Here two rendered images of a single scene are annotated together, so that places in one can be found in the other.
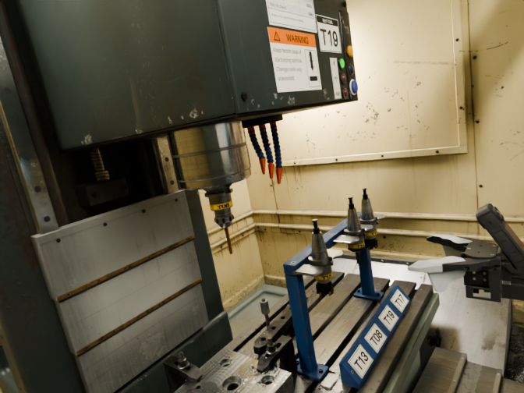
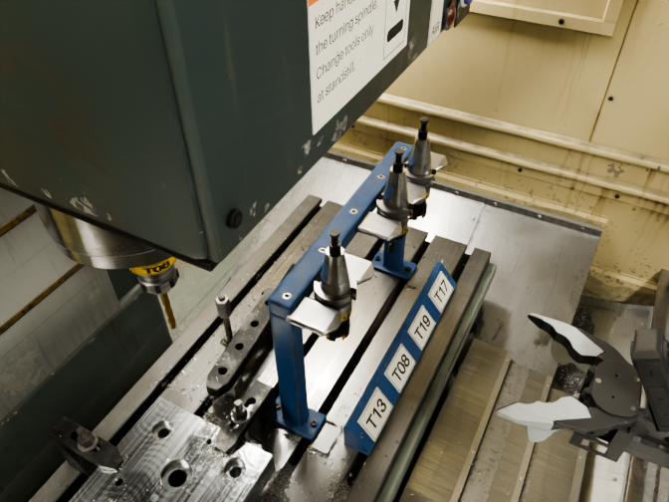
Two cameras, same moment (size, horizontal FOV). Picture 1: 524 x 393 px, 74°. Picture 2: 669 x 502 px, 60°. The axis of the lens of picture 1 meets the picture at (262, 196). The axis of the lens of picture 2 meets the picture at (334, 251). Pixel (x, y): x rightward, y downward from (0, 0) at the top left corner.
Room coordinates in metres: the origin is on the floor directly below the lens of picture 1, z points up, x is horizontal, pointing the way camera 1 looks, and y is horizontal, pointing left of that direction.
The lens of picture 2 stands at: (0.30, 0.00, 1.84)
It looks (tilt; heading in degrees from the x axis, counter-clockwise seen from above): 43 degrees down; 348
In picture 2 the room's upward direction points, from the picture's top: 1 degrees counter-clockwise
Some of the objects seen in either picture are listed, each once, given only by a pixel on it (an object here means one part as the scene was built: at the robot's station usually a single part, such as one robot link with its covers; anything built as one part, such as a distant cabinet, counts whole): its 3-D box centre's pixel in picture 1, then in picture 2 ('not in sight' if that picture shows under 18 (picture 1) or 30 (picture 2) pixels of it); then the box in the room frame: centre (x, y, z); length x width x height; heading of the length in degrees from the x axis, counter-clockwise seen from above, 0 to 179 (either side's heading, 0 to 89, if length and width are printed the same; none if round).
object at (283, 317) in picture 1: (280, 331); (249, 345); (1.02, 0.02, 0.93); 0.26 x 0.05 x 0.06; 145
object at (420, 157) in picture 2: (366, 208); (420, 152); (1.12, -0.34, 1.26); 0.04 x 0.04 x 0.07
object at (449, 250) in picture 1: (450, 251); (560, 346); (0.66, -0.36, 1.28); 0.09 x 0.03 x 0.06; 15
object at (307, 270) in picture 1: (310, 270); (317, 317); (0.83, -0.09, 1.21); 0.07 x 0.05 x 0.01; 50
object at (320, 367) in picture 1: (301, 323); (291, 370); (0.86, -0.05, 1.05); 0.10 x 0.05 x 0.30; 50
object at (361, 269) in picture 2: (330, 253); (351, 268); (0.91, -0.16, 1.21); 0.07 x 0.05 x 0.01; 50
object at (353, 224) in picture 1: (352, 218); (396, 185); (1.04, -0.27, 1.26); 0.04 x 0.04 x 0.07
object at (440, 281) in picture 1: (437, 276); (539, 424); (0.57, -0.28, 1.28); 0.09 x 0.03 x 0.06; 87
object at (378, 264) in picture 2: (364, 259); (396, 217); (1.20, -0.33, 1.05); 0.10 x 0.05 x 0.30; 50
